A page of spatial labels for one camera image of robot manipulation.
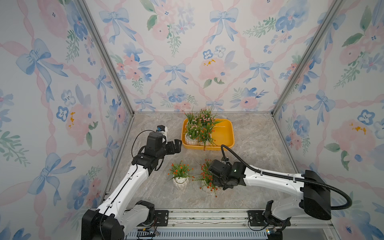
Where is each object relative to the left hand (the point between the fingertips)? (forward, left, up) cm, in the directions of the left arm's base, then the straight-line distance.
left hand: (175, 141), depth 80 cm
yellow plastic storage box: (+18, -31, -19) cm, 40 cm away
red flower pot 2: (-16, -4, -4) cm, 17 cm away
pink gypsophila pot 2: (+20, -9, -3) cm, 23 cm away
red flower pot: (+7, -17, -6) cm, 19 cm away
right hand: (-15, -18, -13) cm, 27 cm away
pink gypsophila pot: (+7, -9, -5) cm, 12 cm away
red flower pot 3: (-18, -16, -4) cm, 25 cm away
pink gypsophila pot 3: (+22, -18, -4) cm, 28 cm away
